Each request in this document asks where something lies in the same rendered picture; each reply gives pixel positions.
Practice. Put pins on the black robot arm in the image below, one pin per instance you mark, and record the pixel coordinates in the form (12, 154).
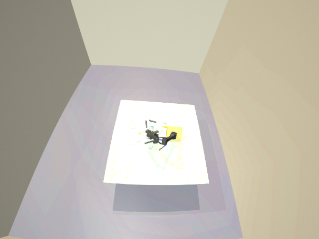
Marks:
(151, 134)

